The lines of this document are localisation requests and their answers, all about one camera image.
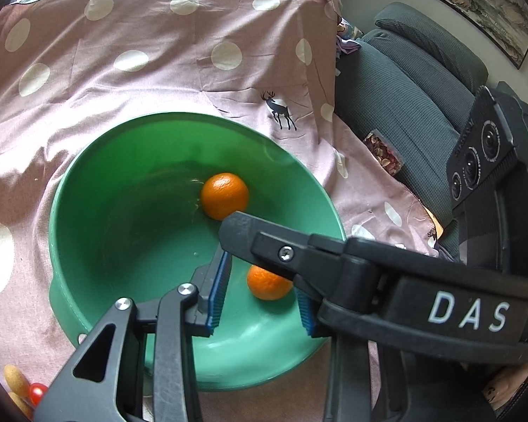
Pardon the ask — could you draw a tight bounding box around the pink polka dot cloth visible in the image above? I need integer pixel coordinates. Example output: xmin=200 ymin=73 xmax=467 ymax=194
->
xmin=0 ymin=0 xmax=442 ymax=422

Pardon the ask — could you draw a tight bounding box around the orange mandarin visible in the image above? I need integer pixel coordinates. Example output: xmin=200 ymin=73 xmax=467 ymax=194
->
xmin=246 ymin=266 xmax=293 ymax=301
xmin=200 ymin=172 xmax=250 ymax=221

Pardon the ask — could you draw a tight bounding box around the grey armchair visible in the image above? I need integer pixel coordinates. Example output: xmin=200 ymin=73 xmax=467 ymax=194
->
xmin=335 ymin=1 xmax=489 ymax=230

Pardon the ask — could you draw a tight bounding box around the framed landscape picture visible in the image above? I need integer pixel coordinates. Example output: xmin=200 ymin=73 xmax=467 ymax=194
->
xmin=441 ymin=0 xmax=528 ymax=69

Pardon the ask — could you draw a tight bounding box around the green plastic bowl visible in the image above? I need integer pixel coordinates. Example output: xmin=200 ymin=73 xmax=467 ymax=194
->
xmin=48 ymin=113 xmax=344 ymax=391

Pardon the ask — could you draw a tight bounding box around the red tomato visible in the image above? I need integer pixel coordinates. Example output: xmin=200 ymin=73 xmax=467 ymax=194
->
xmin=28 ymin=382 xmax=48 ymax=407

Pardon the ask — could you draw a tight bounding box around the snack packet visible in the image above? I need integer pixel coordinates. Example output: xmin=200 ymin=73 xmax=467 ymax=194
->
xmin=363 ymin=129 xmax=403 ymax=176

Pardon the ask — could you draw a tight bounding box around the tan round fruit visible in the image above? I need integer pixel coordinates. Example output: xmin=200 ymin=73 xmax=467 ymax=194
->
xmin=4 ymin=364 xmax=30 ymax=398

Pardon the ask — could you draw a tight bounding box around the person's right hand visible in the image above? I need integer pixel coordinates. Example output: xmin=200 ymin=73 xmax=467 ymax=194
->
xmin=483 ymin=364 xmax=528 ymax=410

